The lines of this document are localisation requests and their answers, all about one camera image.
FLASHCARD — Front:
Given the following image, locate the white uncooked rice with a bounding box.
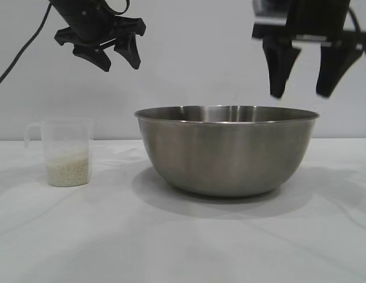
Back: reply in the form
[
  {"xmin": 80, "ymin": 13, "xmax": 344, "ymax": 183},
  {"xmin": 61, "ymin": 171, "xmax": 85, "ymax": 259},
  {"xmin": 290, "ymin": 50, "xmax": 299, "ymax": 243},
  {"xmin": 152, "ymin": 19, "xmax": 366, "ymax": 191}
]
[{"xmin": 47, "ymin": 149, "xmax": 92, "ymax": 186}]

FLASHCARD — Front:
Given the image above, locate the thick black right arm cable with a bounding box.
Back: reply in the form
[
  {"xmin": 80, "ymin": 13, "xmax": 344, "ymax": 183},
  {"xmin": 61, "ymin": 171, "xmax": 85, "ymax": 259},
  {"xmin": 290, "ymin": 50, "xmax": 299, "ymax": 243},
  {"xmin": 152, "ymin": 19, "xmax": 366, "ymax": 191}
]
[{"xmin": 347, "ymin": 7, "xmax": 366, "ymax": 64}]

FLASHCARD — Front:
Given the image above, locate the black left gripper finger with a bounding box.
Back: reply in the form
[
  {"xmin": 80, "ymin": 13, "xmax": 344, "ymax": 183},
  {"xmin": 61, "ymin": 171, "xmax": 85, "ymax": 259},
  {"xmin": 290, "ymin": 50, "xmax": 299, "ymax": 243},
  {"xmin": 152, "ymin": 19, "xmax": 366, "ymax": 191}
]
[
  {"xmin": 71, "ymin": 45, "xmax": 112, "ymax": 73},
  {"xmin": 111, "ymin": 34, "xmax": 142, "ymax": 70}
]

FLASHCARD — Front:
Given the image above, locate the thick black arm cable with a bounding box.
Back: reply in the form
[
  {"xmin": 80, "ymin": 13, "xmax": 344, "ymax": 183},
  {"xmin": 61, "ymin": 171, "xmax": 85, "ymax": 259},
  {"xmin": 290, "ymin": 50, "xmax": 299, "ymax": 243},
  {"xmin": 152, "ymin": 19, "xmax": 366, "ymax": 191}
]
[
  {"xmin": 0, "ymin": 2, "xmax": 53, "ymax": 89},
  {"xmin": 347, "ymin": 7, "xmax": 366, "ymax": 64}
]

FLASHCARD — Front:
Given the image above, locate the clear plastic measuring cup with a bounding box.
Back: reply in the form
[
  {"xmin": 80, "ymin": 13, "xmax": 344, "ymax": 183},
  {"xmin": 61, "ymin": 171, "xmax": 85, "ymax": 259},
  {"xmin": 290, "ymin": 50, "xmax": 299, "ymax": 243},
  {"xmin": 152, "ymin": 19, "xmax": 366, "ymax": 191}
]
[{"xmin": 24, "ymin": 117, "xmax": 94, "ymax": 187}]

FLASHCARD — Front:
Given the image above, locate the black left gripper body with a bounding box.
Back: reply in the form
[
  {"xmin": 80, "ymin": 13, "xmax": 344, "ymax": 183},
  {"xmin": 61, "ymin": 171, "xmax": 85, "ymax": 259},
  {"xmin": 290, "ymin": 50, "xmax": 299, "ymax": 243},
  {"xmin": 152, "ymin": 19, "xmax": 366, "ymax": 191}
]
[{"xmin": 49, "ymin": 0, "xmax": 147, "ymax": 53}]

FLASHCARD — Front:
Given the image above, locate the stainless steel mixing bowl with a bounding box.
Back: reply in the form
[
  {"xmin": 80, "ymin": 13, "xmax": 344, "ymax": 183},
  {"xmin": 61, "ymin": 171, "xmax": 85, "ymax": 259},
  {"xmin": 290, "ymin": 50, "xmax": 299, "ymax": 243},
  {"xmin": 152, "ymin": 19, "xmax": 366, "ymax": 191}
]
[{"xmin": 134, "ymin": 104, "xmax": 319, "ymax": 198}]

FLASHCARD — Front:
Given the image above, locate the thin black cable loop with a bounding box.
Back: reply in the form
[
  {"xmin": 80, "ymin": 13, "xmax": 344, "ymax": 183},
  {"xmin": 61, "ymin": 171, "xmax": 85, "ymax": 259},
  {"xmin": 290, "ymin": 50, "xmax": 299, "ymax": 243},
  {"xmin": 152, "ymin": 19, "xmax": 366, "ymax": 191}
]
[{"xmin": 110, "ymin": 0, "xmax": 129, "ymax": 15}]

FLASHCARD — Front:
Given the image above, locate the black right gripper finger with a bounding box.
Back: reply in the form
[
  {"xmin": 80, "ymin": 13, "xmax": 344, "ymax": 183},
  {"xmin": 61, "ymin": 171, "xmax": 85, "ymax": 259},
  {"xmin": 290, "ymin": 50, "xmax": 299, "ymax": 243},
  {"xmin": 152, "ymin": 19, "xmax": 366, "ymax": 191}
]
[
  {"xmin": 261, "ymin": 34, "xmax": 302, "ymax": 100},
  {"xmin": 315, "ymin": 43, "xmax": 364, "ymax": 98}
]

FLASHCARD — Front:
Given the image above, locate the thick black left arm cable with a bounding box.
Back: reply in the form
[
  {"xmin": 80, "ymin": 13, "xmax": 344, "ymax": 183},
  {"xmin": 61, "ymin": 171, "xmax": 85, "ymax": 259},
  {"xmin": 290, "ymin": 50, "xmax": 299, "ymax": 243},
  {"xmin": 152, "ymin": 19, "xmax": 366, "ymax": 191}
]
[{"xmin": 0, "ymin": 2, "xmax": 53, "ymax": 89}]

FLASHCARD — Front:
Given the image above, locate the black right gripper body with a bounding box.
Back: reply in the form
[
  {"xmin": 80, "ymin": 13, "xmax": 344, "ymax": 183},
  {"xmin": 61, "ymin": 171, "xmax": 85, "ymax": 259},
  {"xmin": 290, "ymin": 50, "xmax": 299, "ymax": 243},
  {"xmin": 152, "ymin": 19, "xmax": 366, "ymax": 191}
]
[{"xmin": 251, "ymin": 0, "xmax": 366, "ymax": 51}]

